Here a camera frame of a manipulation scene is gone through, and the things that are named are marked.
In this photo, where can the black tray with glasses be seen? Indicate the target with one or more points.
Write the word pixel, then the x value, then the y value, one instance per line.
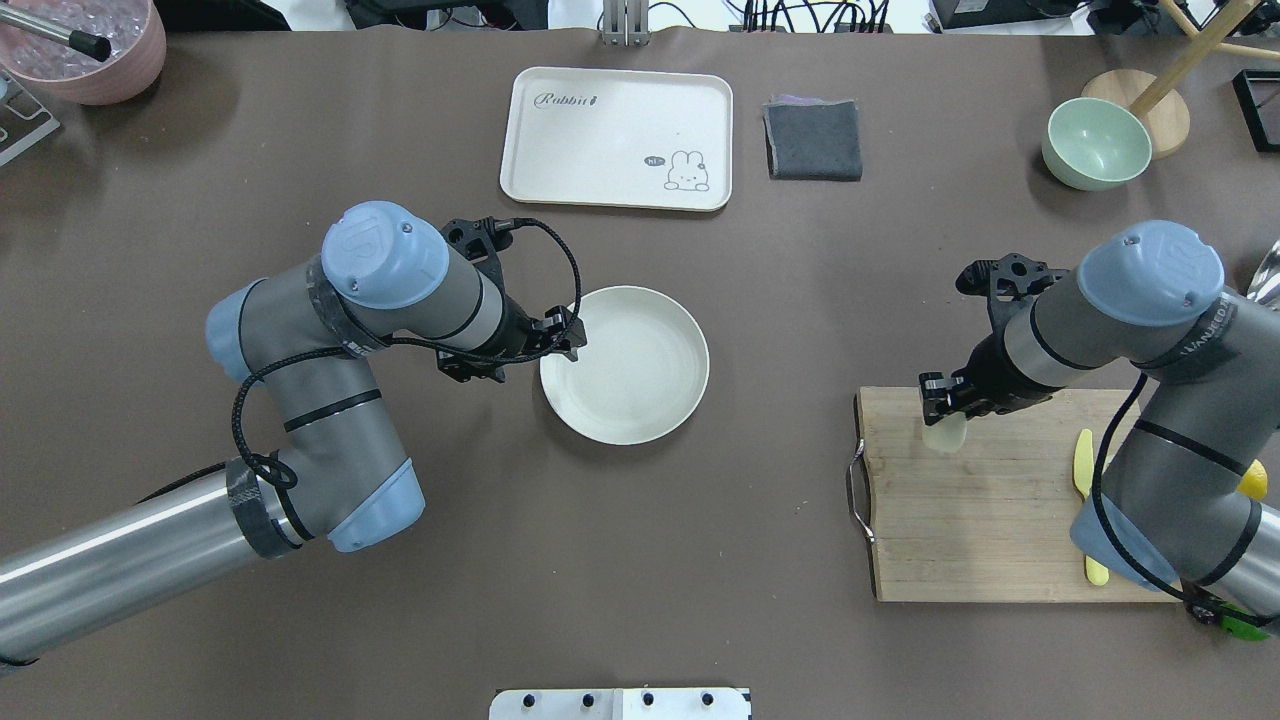
pixel 1257 92

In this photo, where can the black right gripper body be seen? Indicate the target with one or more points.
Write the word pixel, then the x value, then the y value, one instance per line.
pixel 987 373

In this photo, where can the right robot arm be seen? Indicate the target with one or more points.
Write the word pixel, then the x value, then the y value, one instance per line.
pixel 1166 511

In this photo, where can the pink bowl with ice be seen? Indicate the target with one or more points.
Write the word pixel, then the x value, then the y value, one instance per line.
pixel 137 39

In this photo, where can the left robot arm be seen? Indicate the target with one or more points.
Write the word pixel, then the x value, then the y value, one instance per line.
pixel 317 454

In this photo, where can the grey folded cloth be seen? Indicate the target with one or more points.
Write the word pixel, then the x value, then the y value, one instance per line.
pixel 812 139

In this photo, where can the beige round plate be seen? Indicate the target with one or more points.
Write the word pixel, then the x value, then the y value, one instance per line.
pixel 641 374

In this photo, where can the upper whole lemon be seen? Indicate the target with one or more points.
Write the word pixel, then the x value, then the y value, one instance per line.
pixel 1254 482

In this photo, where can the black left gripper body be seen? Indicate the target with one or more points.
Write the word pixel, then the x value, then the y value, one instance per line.
pixel 517 331

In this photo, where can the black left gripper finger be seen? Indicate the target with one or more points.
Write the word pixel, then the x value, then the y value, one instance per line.
pixel 570 333

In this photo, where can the aluminium frame post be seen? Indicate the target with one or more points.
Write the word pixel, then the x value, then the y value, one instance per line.
pixel 625 23

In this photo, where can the green bowl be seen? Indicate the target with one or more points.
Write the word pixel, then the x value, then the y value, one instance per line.
pixel 1092 144

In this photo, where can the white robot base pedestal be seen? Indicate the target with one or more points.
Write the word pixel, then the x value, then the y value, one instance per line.
pixel 623 703

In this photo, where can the metal ice scoop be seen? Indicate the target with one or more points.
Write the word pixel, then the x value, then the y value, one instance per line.
pixel 1264 286

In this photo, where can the wooden cutting board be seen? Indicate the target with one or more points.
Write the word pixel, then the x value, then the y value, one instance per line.
pixel 988 523

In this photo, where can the yellow plastic knife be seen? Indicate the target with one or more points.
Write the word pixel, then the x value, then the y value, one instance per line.
pixel 1082 467

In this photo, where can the wooden cup tree stand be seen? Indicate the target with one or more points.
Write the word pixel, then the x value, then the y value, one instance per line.
pixel 1153 100

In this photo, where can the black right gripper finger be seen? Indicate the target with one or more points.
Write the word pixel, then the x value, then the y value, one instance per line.
pixel 937 391

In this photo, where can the dark cherries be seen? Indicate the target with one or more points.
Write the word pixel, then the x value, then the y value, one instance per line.
pixel 1203 612

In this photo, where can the green lime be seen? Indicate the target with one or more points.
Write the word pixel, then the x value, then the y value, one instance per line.
pixel 1229 621

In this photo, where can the cream rabbit tray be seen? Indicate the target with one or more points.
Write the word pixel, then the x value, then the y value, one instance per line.
pixel 619 138

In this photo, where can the metal muddler black tip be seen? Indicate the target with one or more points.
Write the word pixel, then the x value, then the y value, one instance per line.
pixel 93 46

